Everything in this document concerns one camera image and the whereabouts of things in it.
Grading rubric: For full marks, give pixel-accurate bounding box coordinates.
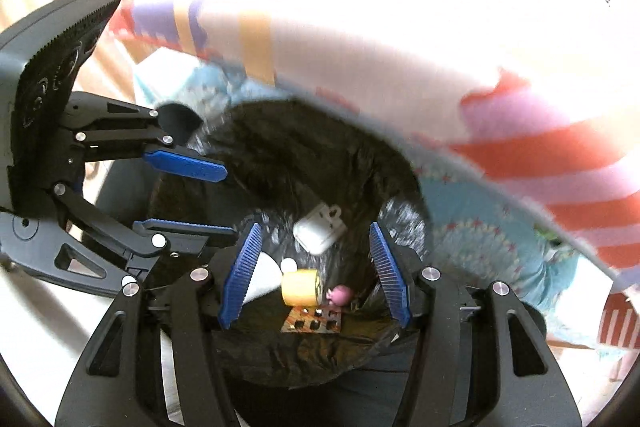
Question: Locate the yellow tape roll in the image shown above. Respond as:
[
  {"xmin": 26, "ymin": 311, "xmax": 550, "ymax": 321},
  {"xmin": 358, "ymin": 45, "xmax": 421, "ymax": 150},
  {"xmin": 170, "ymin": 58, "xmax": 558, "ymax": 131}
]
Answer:
[{"xmin": 281, "ymin": 269, "xmax": 324, "ymax": 308}]

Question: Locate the small pink toy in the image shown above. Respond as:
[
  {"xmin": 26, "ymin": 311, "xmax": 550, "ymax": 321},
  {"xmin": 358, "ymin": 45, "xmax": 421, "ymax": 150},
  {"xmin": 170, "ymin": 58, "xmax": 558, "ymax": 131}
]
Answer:
[{"xmin": 325, "ymin": 285, "xmax": 352, "ymax": 307}]

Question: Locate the black plastic trash bag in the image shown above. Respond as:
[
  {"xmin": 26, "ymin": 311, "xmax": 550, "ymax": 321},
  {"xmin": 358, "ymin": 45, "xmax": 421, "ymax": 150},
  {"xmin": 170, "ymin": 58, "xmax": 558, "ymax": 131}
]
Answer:
[{"xmin": 150, "ymin": 99, "xmax": 437, "ymax": 389}]

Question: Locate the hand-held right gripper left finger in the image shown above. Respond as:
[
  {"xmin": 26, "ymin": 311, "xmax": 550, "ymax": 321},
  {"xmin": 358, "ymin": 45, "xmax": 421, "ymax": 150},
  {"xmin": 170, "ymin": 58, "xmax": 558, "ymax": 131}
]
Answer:
[{"xmin": 54, "ymin": 223, "xmax": 264, "ymax": 427}]

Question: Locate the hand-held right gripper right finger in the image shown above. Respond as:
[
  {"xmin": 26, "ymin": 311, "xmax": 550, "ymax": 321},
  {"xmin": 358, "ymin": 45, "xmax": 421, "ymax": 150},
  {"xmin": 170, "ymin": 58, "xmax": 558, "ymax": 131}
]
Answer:
[{"xmin": 369, "ymin": 222, "xmax": 584, "ymax": 427}]

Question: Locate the colourful patchwork blanket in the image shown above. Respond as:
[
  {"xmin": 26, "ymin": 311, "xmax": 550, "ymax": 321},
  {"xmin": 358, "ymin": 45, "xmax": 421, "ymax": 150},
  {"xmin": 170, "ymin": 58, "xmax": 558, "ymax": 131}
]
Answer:
[{"xmin": 107, "ymin": 0, "xmax": 640, "ymax": 353}]

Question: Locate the silver pill blister pack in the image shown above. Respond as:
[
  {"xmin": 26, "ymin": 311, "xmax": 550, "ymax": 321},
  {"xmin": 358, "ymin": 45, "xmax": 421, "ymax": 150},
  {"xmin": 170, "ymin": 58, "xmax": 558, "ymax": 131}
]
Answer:
[{"xmin": 280, "ymin": 305, "xmax": 343, "ymax": 336}]

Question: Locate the white cylinder tube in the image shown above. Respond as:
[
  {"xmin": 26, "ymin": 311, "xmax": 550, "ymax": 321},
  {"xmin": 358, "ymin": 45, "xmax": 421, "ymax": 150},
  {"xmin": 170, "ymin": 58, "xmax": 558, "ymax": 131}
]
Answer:
[{"xmin": 242, "ymin": 252, "xmax": 286, "ymax": 306}]

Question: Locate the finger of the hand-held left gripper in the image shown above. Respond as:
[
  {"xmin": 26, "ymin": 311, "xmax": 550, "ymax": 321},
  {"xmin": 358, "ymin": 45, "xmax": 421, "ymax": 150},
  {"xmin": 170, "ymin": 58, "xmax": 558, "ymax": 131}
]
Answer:
[
  {"xmin": 59, "ymin": 91, "xmax": 229, "ymax": 184},
  {"xmin": 0, "ymin": 182, "xmax": 239, "ymax": 299}
]

